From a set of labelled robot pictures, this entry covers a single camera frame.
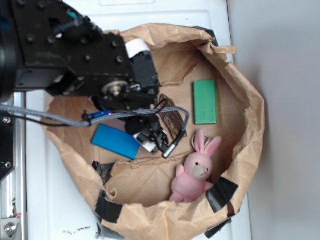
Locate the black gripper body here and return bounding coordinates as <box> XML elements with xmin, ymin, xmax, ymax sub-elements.
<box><xmin>92</xmin><ymin>51</ymin><xmax>169</xmax><ymax>153</ymax></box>

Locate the blue rectangular block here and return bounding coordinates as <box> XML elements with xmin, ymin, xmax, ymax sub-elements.
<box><xmin>91</xmin><ymin>124</ymin><xmax>140</xmax><ymax>160</ymax></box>

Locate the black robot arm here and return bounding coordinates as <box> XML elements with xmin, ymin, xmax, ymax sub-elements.
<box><xmin>0</xmin><ymin>0</ymin><xmax>169</xmax><ymax>153</ymax></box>

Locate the green rectangular block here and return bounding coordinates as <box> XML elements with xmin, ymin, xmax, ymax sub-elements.
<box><xmin>193</xmin><ymin>79</ymin><xmax>217</xmax><ymax>125</ymax></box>

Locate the white paper label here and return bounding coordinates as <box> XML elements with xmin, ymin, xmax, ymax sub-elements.
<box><xmin>125</xmin><ymin>38</ymin><xmax>151</xmax><ymax>59</ymax></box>

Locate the brown bark piece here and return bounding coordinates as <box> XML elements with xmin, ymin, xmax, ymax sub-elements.
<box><xmin>159</xmin><ymin>93</ymin><xmax>184</xmax><ymax>140</ymax></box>

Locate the brown paper bag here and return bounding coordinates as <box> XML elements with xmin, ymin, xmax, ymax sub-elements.
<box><xmin>45</xmin><ymin>23</ymin><xmax>265</xmax><ymax>240</ymax></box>

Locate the pink plush bunny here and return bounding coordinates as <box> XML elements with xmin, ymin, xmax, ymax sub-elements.
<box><xmin>169</xmin><ymin>129</ymin><xmax>222</xmax><ymax>203</ymax></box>

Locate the white plastic bin lid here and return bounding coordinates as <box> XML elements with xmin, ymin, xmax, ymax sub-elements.
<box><xmin>26</xmin><ymin>0</ymin><xmax>231</xmax><ymax>240</ymax></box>

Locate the grey braided cable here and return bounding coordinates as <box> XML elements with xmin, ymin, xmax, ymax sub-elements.
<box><xmin>0</xmin><ymin>104</ymin><xmax>190</xmax><ymax>159</ymax></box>

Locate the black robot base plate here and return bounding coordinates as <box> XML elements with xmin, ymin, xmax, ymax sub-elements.
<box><xmin>0</xmin><ymin>111</ymin><xmax>15</xmax><ymax>183</ymax></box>

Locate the aluminium frame rail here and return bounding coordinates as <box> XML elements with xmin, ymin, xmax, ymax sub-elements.
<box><xmin>0</xmin><ymin>92</ymin><xmax>28</xmax><ymax>240</ymax></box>

